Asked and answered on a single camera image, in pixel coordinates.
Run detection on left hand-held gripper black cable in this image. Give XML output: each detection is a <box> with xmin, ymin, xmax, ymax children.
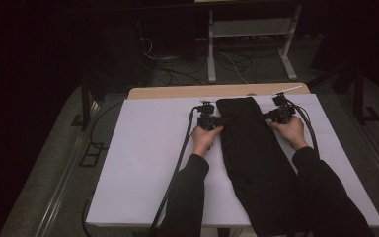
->
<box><xmin>147</xmin><ymin>106</ymin><xmax>200</xmax><ymax>237</ymax></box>

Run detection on person's left hand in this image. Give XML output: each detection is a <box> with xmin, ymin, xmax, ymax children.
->
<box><xmin>190</xmin><ymin>126</ymin><xmax>224</xmax><ymax>158</ymax></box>

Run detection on white table board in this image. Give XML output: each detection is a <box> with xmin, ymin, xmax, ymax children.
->
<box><xmin>85</xmin><ymin>93</ymin><xmax>379</xmax><ymax>229</ymax></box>

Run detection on black pants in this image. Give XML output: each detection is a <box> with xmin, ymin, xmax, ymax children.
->
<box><xmin>215</xmin><ymin>97</ymin><xmax>305</xmax><ymax>237</ymax></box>

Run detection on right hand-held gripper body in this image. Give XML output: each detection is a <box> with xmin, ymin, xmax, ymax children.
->
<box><xmin>269</xmin><ymin>86</ymin><xmax>303</xmax><ymax>125</ymax></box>

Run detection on wooden table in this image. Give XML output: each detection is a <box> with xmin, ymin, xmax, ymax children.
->
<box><xmin>126</xmin><ymin>82</ymin><xmax>311</xmax><ymax>101</ymax></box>

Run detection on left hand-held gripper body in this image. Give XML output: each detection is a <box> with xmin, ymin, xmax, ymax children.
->
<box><xmin>196</xmin><ymin>98</ymin><xmax>224</xmax><ymax>131</ymax></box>

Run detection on black floor cable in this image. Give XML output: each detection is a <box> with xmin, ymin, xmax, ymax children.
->
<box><xmin>80</xmin><ymin>100</ymin><xmax>126</xmax><ymax>237</ymax></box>

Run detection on tangle of floor cables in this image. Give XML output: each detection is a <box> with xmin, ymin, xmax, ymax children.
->
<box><xmin>139</xmin><ymin>36</ymin><xmax>255</xmax><ymax>87</ymax></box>

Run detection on person's legs light trousers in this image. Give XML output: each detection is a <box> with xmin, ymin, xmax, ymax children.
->
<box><xmin>200</xmin><ymin>226</ymin><xmax>258</xmax><ymax>237</ymax></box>

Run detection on person's right hand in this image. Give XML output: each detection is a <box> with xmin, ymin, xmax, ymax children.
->
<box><xmin>269</xmin><ymin>116</ymin><xmax>309</xmax><ymax>152</ymax></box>

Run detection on black metal stand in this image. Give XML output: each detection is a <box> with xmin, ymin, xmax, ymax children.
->
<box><xmin>309</xmin><ymin>62</ymin><xmax>379</xmax><ymax>126</ymax></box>
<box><xmin>70</xmin><ymin>78</ymin><xmax>97</xmax><ymax>131</ymax></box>

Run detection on right hand-held gripper black cable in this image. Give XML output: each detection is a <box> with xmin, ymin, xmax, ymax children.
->
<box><xmin>287</xmin><ymin>100</ymin><xmax>320</xmax><ymax>159</ymax></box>

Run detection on hand-held gripper black cable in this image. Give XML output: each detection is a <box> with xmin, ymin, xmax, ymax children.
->
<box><xmin>287</xmin><ymin>100</ymin><xmax>320</xmax><ymax>159</ymax></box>
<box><xmin>147</xmin><ymin>106</ymin><xmax>200</xmax><ymax>237</ymax></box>

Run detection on white metal frame stand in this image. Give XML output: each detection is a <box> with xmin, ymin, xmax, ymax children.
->
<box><xmin>206</xmin><ymin>4</ymin><xmax>303</xmax><ymax>83</ymax></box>

